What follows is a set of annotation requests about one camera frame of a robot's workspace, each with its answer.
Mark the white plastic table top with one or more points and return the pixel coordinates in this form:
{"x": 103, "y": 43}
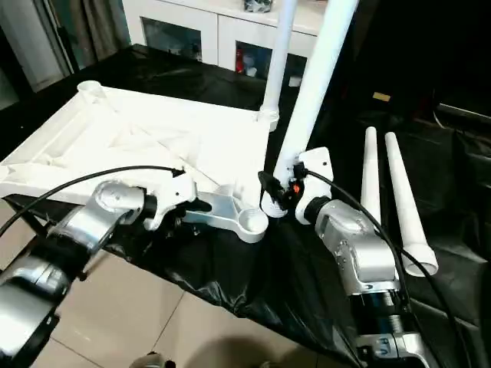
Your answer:
{"x": 134, "y": 126}

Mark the white plastic table leg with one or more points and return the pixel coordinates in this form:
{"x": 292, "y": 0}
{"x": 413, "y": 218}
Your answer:
{"x": 371, "y": 172}
{"x": 408, "y": 207}
{"x": 318, "y": 76}
{"x": 278, "y": 57}

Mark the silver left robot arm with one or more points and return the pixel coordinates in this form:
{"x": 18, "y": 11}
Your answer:
{"x": 99, "y": 214}

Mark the black table mat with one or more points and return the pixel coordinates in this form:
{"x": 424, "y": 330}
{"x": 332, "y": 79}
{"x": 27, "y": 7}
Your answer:
{"x": 268, "y": 276}

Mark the small yellow tag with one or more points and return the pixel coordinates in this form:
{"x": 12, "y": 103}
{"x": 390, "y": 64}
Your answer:
{"x": 381, "y": 96}

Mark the dark brown round object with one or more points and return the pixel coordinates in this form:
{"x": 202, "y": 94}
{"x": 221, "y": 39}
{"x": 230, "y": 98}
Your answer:
{"x": 151, "y": 361}

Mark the white glass-door cabinet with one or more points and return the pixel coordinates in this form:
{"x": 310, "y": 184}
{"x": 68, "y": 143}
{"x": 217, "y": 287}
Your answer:
{"x": 215, "y": 23}

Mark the black long bar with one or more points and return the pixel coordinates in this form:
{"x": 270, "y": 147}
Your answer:
{"x": 466, "y": 109}

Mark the grey curtain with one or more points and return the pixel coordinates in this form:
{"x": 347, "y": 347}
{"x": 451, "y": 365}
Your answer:
{"x": 57, "y": 34}

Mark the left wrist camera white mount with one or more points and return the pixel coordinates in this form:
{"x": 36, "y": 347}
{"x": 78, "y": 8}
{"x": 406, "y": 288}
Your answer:
{"x": 176, "y": 191}

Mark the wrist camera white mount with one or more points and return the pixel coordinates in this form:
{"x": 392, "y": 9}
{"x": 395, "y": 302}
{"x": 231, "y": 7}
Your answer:
{"x": 318, "y": 176}
{"x": 176, "y": 191}

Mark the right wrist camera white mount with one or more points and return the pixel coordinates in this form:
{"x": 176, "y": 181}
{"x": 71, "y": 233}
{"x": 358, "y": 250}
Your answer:
{"x": 318, "y": 176}

